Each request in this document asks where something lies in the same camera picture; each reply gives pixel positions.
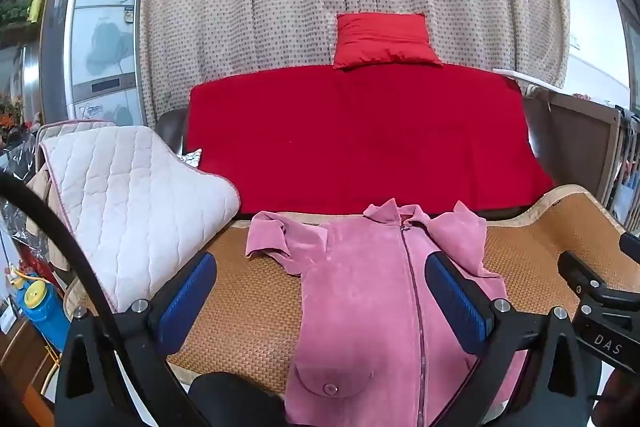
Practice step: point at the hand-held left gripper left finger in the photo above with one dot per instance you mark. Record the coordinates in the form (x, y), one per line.
(192, 287)

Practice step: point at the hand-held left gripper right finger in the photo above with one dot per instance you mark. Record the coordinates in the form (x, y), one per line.
(452, 302)

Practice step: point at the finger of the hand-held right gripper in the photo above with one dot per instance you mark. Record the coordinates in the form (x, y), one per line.
(631, 246)
(580, 272)

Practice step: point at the woven rattan mat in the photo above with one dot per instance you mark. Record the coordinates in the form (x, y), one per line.
(250, 307)

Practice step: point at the white quilted pad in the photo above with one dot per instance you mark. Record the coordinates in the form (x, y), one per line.
(135, 207)

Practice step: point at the brown wooden furniture panel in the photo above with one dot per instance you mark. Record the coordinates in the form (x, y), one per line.
(575, 142)

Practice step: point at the person's dark-trousered leg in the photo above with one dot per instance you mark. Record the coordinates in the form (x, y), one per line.
(235, 399)

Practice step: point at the small patterned cushion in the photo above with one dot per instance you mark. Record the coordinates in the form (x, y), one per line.
(192, 158)

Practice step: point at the tan cloth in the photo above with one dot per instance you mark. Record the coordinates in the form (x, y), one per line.
(45, 207)

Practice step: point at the wooden side table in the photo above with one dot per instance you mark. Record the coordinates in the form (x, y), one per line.
(25, 372)

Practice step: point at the red blanket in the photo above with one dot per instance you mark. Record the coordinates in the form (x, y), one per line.
(350, 142)

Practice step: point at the clear plastic wrap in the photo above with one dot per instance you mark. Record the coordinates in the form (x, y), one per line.
(15, 187)

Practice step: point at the white board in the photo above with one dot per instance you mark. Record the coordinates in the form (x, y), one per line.
(515, 77)

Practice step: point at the orange flowers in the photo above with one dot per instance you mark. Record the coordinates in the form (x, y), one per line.
(10, 114)

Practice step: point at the silver floral-print refrigerator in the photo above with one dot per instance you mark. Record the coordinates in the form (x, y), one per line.
(100, 47)

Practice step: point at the red pillow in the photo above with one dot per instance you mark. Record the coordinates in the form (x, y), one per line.
(385, 39)

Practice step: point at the beige dotted curtain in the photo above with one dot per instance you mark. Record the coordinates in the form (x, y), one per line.
(250, 7)

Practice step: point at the yellow bottle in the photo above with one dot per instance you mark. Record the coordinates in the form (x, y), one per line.
(36, 9)

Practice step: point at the green plants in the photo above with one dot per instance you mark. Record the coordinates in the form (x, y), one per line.
(15, 9)

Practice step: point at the wooden slatted rail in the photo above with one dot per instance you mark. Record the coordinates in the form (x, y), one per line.
(625, 167)

